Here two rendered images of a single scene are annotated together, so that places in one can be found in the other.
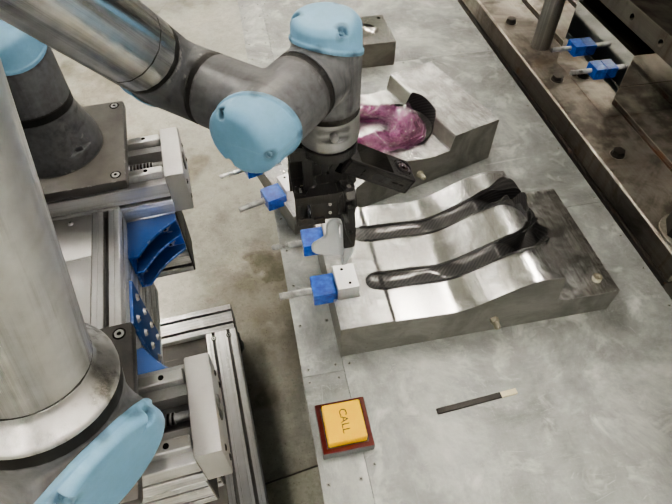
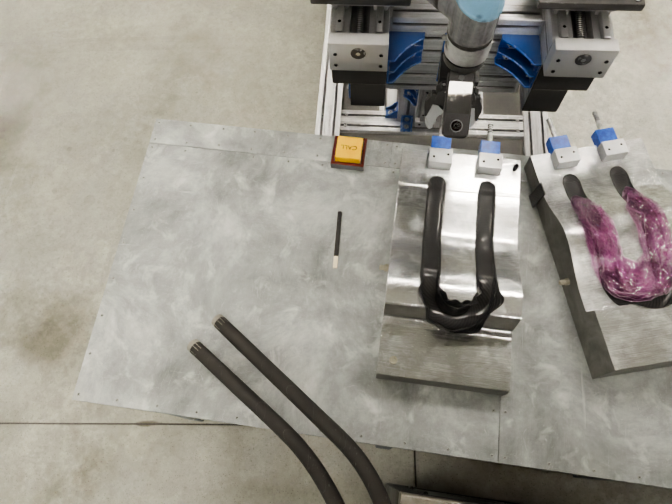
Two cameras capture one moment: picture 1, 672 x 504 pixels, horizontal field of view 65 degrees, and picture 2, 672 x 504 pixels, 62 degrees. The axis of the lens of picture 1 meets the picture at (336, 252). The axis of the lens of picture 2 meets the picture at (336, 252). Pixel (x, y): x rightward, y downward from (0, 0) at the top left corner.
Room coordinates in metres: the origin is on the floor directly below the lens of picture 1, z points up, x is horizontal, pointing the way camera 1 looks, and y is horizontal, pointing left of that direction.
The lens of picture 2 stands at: (0.56, -0.67, 1.97)
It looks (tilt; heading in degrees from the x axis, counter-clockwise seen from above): 69 degrees down; 115
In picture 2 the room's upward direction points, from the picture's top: 6 degrees counter-clockwise
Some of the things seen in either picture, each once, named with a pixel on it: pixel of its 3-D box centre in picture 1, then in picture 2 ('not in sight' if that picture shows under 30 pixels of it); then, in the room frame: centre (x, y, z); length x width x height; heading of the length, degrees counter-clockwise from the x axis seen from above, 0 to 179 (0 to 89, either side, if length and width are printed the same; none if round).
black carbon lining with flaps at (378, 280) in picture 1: (454, 232); (461, 247); (0.62, -0.21, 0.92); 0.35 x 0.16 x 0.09; 101
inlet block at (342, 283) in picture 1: (317, 290); (440, 143); (0.51, 0.03, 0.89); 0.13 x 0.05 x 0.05; 102
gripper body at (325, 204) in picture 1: (323, 174); (459, 71); (0.52, 0.02, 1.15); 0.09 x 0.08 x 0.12; 101
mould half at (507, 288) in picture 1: (459, 252); (451, 262); (0.61, -0.23, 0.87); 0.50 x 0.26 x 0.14; 101
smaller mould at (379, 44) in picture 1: (353, 42); not in sight; (1.40, -0.05, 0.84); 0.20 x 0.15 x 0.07; 101
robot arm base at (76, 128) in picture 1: (43, 123); not in sight; (0.70, 0.47, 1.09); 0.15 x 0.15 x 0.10
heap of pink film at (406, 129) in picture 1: (370, 127); (629, 238); (0.94, -0.07, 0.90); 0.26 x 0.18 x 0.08; 118
